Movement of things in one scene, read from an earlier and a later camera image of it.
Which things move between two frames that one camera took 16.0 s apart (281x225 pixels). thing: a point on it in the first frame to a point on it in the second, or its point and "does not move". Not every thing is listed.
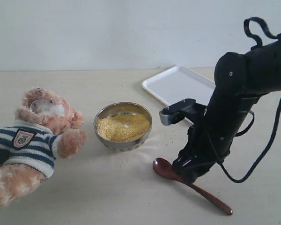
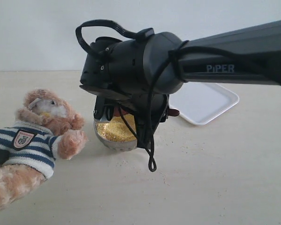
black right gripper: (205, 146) to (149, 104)
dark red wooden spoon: (165, 168) to (116, 110)
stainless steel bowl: (122, 126) does not move
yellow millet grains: (122, 127) does not move
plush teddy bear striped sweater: (24, 152) does not move
